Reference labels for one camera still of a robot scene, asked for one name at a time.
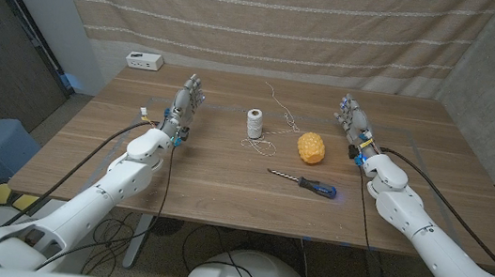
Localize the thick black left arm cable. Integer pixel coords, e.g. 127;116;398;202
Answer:
2;103;161;244

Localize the black floor cable tangle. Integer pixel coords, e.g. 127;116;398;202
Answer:
79;206;147;277

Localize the white string spool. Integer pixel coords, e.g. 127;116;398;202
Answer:
243;107;266;141

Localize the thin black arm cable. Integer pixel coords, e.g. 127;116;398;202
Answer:
345;164;495;277
35;128;177;277

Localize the beige striped backdrop cloth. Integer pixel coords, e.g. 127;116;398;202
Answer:
42;0;495;107

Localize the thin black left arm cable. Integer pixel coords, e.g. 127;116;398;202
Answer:
35;128;177;277

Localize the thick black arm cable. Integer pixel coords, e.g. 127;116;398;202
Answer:
364;146;495;277
2;103;161;244

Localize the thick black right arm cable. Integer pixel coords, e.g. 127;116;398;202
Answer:
364;146;495;277

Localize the dark round floor object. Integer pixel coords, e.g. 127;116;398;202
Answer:
149;215;185;239

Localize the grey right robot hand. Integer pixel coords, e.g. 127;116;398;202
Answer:
328;91;389;163

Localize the white string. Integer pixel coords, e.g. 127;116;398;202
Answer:
239;79;306;162

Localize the yellow floor item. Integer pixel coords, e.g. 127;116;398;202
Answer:
0;182;41;213

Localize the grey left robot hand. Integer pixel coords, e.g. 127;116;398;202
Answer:
160;70;209;141

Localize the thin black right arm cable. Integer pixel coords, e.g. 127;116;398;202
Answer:
345;164;495;277

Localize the blue black handled screwdriver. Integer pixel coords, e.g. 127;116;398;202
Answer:
264;167;340;201

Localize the white power strip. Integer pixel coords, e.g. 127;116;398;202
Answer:
124;50;166;73

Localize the yellow bumpy stress ball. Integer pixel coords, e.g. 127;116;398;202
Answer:
294;131;329;167

